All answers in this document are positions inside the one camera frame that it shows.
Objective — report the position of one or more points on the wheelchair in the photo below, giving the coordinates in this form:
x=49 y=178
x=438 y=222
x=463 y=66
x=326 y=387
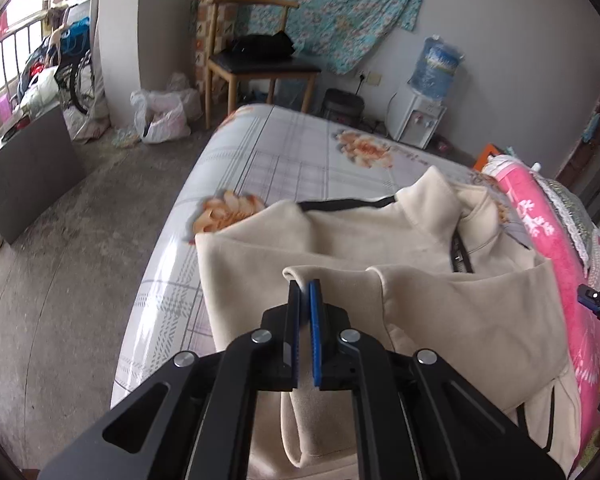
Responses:
x=68 y=52

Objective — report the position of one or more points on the floral bed sheet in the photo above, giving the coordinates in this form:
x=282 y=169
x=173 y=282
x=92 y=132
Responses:
x=261 y=152

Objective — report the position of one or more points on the wall socket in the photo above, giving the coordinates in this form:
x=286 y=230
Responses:
x=372 y=79

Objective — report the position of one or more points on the wooden chair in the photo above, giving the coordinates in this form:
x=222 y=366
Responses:
x=233 y=73

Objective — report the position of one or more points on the pink white checked cloth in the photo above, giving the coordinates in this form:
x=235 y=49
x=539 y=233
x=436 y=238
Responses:
x=582 y=232

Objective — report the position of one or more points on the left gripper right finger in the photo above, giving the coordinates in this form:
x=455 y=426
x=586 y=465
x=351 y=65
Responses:
x=397 y=413

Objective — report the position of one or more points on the blue water bottle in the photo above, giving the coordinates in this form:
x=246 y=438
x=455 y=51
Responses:
x=435 y=69

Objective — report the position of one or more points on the black rice cooker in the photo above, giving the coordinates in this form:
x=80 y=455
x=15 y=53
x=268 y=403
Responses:
x=341 y=106

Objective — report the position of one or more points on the pink floral blanket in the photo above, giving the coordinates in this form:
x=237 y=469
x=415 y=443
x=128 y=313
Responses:
x=550 y=239

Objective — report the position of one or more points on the grey board panel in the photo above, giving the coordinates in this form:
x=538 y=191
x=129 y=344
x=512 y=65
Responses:
x=38 y=165

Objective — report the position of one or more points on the black garment on chair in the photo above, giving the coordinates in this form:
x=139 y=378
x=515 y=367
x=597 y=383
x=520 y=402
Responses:
x=260 y=49

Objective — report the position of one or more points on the cream zip jacket black trim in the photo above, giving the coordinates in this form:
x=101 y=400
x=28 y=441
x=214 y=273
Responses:
x=430 y=267

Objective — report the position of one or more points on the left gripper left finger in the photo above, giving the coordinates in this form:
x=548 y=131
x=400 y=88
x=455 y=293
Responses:
x=224 y=389

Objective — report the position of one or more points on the white plastic bag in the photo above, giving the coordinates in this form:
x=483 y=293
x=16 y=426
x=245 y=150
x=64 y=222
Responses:
x=159 y=117

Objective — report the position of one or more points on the white water dispenser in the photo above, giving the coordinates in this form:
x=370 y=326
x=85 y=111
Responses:
x=411 y=118

